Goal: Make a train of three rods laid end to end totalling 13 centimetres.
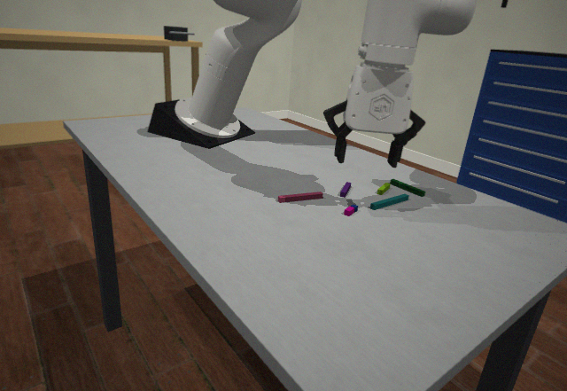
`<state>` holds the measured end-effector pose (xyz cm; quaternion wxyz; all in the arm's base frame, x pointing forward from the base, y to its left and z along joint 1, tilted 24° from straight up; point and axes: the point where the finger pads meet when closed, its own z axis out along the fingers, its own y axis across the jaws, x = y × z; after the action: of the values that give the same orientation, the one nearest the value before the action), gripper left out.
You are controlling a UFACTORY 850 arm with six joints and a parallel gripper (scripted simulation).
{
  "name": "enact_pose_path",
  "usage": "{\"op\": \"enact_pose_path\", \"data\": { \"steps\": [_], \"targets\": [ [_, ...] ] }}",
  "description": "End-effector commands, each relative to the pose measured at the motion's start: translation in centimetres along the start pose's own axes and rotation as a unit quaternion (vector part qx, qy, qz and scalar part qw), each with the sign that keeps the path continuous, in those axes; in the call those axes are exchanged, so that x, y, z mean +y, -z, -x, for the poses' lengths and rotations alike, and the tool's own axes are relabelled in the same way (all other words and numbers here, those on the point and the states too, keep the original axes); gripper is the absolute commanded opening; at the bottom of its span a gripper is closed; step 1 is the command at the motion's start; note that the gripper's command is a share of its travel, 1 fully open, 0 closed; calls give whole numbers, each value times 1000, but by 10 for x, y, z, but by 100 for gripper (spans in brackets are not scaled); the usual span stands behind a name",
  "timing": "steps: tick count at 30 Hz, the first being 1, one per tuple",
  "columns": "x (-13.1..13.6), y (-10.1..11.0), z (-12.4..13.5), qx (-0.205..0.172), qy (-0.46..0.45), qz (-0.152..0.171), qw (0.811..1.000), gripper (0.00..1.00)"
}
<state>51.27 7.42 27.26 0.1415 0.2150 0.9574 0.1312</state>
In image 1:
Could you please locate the dark green rod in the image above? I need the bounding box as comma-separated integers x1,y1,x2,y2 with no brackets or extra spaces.
390,179,425,197

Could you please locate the purple rod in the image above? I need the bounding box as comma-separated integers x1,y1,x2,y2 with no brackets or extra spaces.
340,182,351,197

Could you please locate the pink rod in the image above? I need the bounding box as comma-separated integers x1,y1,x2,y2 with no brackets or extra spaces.
278,192,323,203

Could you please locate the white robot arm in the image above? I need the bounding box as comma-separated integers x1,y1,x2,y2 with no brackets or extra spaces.
175,0,477,138

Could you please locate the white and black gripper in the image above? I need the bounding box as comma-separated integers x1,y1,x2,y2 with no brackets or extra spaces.
323,62,425,168

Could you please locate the turquoise rod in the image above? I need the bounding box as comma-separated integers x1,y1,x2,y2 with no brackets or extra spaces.
370,194,409,210

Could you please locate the lime green rod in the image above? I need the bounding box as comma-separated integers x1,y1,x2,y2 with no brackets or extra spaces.
377,183,390,195

